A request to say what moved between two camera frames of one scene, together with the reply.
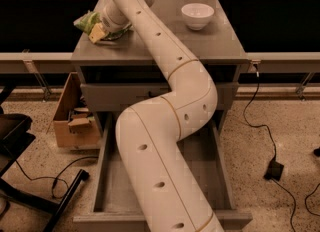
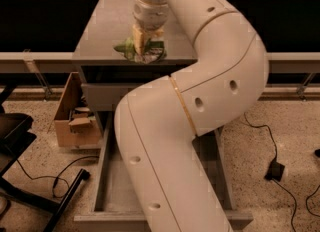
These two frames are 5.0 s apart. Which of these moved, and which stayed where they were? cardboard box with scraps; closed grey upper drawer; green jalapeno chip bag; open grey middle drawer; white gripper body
Moved: green jalapeno chip bag; white gripper body
Stayed: closed grey upper drawer; open grey middle drawer; cardboard box with scraps
